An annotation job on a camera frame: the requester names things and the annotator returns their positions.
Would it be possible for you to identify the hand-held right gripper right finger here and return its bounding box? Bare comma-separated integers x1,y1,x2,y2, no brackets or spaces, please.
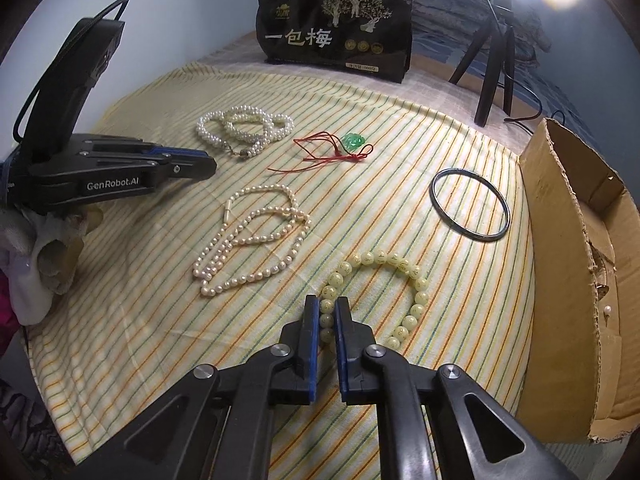
336,297,583,480

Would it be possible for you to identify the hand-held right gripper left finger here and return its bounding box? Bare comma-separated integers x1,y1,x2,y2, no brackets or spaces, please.
65,296,321,480

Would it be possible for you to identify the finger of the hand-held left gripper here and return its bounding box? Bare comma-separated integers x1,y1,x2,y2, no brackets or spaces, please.
145,155,219,192
72,133,210,160

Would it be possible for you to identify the pale yellow bead bracelet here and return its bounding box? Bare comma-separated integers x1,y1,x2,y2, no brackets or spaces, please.
317,251,431,349

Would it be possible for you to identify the person's left hand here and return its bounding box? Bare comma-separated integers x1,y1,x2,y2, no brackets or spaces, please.
0,204,104,325

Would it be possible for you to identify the black snack bag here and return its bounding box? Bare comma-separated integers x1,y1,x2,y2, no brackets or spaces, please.
255,0,416,84

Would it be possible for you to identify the striped yellow cloth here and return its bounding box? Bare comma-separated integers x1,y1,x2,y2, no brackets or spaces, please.
30,30,540,467

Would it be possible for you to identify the dark bangle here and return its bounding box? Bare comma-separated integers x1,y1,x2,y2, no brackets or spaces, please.
431,168,512,242

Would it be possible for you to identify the cardboard box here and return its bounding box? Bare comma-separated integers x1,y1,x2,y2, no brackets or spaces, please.
515,117,640,446

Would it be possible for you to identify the blue printed blanket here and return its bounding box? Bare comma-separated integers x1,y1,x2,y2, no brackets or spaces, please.
407,0,640,171

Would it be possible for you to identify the dark patterned cloth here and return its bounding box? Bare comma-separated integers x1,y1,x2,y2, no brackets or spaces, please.
0,377,68,463

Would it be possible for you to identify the black tripod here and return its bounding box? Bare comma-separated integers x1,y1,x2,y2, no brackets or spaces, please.
447,0,519,128

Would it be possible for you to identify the coiled white pearl necklace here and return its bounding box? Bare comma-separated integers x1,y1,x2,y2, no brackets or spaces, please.
196,105,295,160

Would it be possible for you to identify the long pearl necklace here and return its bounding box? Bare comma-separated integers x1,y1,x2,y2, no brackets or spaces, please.
192,185,312,298

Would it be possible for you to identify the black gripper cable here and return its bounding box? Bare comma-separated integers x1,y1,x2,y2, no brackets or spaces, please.
12,0,129,142

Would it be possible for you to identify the green pendant with red cord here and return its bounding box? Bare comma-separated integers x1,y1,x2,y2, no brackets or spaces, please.
267,130,376,172

